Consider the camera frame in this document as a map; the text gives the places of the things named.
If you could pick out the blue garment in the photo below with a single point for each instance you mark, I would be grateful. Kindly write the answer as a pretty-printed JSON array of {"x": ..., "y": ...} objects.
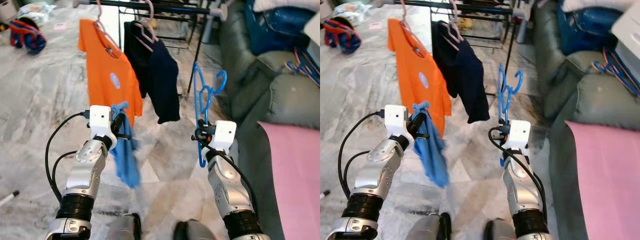
[
  {"x": 127, "y": 160},
  {"x": 435, "y": 160}
]

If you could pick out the blue plastic hanger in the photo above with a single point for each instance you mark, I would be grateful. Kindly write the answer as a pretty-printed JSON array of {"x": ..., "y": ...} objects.
[
  {"x": 521, "y": 79},
  {"x": 300, "y": 67},
  {"x": 224, "y": 79},
  {"x": 612, "y": 70}
]

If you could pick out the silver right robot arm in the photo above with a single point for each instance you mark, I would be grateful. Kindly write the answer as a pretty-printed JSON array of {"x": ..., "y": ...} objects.
[
  {"x": 230, "y": 190},
  {"x": 522, "y": 190}
]

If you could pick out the pink plastic hanger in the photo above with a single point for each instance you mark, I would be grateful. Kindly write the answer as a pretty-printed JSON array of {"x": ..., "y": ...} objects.
[
  {"x": 452, "y": 31},
  {"x": 145, "y": 32},
  {"x": 102, "y": 31},
  {"x": 407, "y": 31}
]

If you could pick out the dark navy shirt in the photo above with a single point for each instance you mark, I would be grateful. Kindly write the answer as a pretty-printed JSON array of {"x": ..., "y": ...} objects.
[
  {"x": 160, "y": 85},
  {"x": 470, "y": 85}
]

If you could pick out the orange t-shirt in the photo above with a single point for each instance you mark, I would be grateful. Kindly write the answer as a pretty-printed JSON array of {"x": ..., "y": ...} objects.
[
  {"x": 105, "y": 70},
  {"x": 415, "y": 65}
]

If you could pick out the green sofa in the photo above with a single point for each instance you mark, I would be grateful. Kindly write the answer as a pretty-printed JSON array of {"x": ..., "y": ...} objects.
[
  {"x": 600, "y": 100},
  {"x": 290, "y": 100}
]

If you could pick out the grey right robot leg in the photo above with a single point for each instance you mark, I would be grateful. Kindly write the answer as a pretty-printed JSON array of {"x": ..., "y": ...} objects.
[
  {"x": 500, "y": 231},
  {"x": 195, "y": 231}
]

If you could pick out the pink cushion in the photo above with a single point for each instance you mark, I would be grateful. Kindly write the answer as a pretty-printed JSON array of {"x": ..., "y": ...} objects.
[
  {"x": 295, "y": 185},
  {"x": 607, "y": 185}
]

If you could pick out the pink paper slip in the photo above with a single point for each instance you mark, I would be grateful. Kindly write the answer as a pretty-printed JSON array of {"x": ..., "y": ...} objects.
[
  {"x": 60, "y": 25},
  {"x": 375, "y": 25}
]

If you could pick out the white marker pen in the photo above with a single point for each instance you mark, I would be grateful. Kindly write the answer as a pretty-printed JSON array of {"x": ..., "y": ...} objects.
[
  {"x": 9, "y": 199},
  {"x": 325, "y": 194}
]

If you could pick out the red and blue bag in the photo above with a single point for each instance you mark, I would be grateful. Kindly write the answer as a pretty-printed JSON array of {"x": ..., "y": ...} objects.
[
  {"x": 27, "y": 37},
  {"x": 342, "y": 37}
]

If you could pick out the black metal drying rack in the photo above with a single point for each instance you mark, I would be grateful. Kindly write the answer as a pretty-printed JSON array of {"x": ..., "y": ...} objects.
[
  {"x": 150, "y": 6},
  {"x": 460, "y": 5}
]

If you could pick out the blue fabric bag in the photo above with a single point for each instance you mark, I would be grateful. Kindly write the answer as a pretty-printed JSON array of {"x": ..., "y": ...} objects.
[
  {"x": 587, "y": 30},
  {"x": 275, "y": 30}
]

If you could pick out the white printed plastic bag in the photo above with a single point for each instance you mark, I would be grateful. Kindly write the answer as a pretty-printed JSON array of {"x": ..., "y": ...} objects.
[
  {"x": 352, "y": 12},
  {"x": 37, "y": 12}
]

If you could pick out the white storage box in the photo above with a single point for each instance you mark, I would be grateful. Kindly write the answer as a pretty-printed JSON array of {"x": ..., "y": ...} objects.
[
  {"x": 627, "y": 40},
  {"x": 312, "y": 42}
]

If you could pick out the white pillow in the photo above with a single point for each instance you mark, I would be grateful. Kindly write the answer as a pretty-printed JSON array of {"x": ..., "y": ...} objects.
[
  {"x": 285, "y": 4},
  {"x": 600, "y": 4}
]

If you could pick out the white plastic drawer unit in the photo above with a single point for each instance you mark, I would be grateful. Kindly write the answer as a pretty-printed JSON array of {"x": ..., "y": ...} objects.
[{"x": 7, "y": 10}]

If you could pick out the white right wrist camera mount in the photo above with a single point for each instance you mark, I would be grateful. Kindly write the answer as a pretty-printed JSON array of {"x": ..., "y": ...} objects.
[
  {"x": 223, "y": 136},
  {"x": 519, "y": 135}
]

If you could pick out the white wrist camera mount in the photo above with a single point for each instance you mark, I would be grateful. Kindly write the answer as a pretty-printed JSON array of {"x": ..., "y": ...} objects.
[
  {"x": 223, "y": 136},
  {"x": 396, "y": 122},
  {"x": 100, "y": 122},
  {"x": 519, "y": 135}
]

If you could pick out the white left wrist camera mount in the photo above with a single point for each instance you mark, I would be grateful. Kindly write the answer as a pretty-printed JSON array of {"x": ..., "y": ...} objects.
[
  {"x": 100, "y": 122},
  {"x": 396, "y": 122}
]

